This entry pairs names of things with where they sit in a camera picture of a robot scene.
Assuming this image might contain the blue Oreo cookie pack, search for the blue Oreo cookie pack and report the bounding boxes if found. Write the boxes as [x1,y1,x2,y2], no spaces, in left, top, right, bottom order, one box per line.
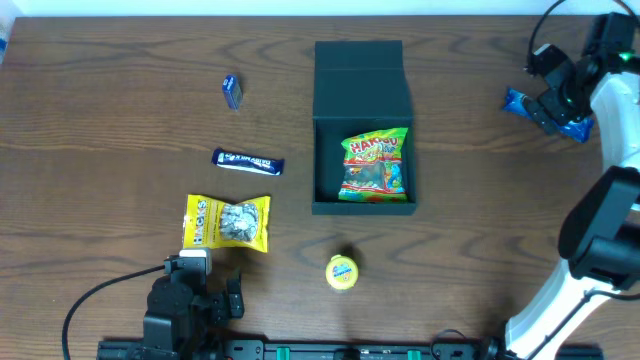
[502,87,595,143]

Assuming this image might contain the yellow Hacks candy bag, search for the yellow Hacks candy bag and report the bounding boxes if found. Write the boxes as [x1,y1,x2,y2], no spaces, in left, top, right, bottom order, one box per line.
[183,194,271,253]

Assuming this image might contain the yellow Mentos gum bottle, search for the yellow Mentos gum bottle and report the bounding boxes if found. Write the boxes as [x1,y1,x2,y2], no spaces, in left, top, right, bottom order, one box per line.
[325,255,359,291]

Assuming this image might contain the green Haribo gummy bag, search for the green Haribo gummy bag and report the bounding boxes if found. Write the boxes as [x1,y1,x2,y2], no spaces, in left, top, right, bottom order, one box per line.
[338,127,408,203]

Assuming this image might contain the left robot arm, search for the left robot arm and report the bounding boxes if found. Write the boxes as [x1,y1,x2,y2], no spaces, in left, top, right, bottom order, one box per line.
[132,269,245,360]

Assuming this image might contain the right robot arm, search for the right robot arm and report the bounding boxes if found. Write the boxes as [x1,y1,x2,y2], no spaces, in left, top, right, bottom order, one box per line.
[480,11,639,359]

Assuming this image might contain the dark blue chocolate bar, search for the dark blue chocolate bar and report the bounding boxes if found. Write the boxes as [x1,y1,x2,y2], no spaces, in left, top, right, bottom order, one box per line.
[211,148,284,176]

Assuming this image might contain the dark green open box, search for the dark green open box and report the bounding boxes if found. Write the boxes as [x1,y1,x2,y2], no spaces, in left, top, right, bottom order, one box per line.
[311,40,417,215]

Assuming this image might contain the small blue cardboard box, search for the small blue cardboard box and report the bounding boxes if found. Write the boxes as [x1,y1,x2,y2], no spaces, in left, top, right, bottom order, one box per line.
[222,74,243,111]

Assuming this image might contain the white blue object at edge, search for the white blue object at edge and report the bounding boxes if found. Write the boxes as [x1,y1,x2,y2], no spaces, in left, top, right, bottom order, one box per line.
[0,13,14,64]

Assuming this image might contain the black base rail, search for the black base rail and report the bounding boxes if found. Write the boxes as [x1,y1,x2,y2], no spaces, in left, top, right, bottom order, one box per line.
[96,340,605,360]

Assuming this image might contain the right black cable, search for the right black cable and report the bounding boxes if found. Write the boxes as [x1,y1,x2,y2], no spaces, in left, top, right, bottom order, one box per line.
[524,0,640,74]

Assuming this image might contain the black cable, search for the black cable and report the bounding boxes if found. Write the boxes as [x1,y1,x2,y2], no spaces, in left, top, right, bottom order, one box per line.
[524,0,640,74]
[61,264,167,360]

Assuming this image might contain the left black cable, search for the left black cable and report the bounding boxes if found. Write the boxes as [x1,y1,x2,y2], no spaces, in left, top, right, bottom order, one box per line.
[61,264,167,360]

